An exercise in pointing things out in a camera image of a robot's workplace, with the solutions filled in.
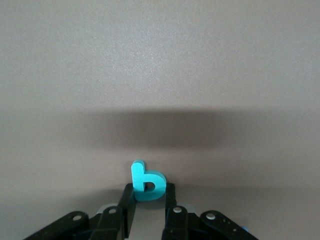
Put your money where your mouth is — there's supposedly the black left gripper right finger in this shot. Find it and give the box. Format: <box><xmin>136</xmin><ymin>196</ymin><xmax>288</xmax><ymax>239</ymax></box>
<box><xmin>161</xmin><ymin>183</ymin><xmax>261</xmax><ymax>240</ymax></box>

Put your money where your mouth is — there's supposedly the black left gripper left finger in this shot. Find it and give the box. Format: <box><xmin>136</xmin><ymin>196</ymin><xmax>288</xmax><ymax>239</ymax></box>
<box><xmin>23</xmin><ymin>183</ymin><xmax>137</xmax><ymax>240</ymax></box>

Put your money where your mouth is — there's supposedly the teal foam letter b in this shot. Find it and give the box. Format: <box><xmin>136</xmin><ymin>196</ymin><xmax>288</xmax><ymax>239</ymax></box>
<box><xmin>130</xmin><ymin>160</ymin><xmax>167</xmax><ymax>202</ymax></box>

